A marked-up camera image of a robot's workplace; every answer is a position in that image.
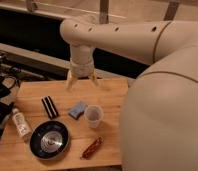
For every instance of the wooden board table top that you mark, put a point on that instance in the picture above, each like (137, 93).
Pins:
(15, 154)

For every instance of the translucent white cup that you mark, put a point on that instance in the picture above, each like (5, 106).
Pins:
(93, 115)

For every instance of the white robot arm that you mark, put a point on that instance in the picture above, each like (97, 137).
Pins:
(159, 116)

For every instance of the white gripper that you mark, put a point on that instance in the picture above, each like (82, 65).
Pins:
(80, 70)

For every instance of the blue sponge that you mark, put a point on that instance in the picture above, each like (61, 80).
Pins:
(77, 110)

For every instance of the black striped block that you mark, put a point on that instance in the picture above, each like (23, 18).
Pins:
(50, 108)

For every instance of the dark bowl with metal centre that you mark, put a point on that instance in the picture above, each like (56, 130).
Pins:
(49, 139)

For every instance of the small clear bottle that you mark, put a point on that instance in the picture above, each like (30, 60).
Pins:
(22, 126)

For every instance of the red-brown wrapped snack bar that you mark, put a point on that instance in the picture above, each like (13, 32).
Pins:
(92, 148)

